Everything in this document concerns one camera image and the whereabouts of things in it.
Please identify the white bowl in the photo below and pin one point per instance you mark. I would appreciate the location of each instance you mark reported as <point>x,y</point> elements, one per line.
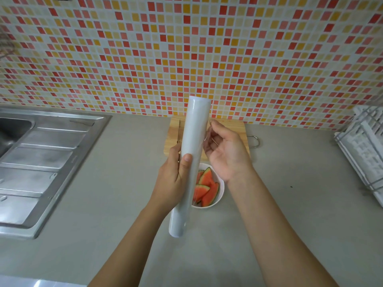
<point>220,191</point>

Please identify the person's right thumb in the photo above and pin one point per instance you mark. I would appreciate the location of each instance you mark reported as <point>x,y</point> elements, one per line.
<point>219,127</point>

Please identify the person's left thumb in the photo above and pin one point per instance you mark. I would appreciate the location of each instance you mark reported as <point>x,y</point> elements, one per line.
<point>186,164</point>

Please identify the person's left hand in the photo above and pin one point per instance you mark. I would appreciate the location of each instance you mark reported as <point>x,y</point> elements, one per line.
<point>169,182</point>

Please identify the person's left forearm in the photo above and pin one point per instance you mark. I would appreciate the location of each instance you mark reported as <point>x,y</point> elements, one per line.
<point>131,248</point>

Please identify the stainless steel sink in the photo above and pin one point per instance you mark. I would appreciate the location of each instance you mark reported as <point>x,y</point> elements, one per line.
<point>45,164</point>

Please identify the white cling film roll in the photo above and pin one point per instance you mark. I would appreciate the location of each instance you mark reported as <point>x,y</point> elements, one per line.
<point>193,131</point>

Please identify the watermelon slice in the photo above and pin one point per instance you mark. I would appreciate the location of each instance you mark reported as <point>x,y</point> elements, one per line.
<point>206,176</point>
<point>200,192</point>
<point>211,195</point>

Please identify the person's right forearm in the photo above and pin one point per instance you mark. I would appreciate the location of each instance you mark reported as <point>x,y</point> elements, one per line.
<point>275,230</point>

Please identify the person's right hand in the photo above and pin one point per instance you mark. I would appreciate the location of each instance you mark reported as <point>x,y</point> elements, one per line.
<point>230,155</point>

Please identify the wooden cutting board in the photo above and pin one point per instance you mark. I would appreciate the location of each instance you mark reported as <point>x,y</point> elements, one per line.
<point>236,131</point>

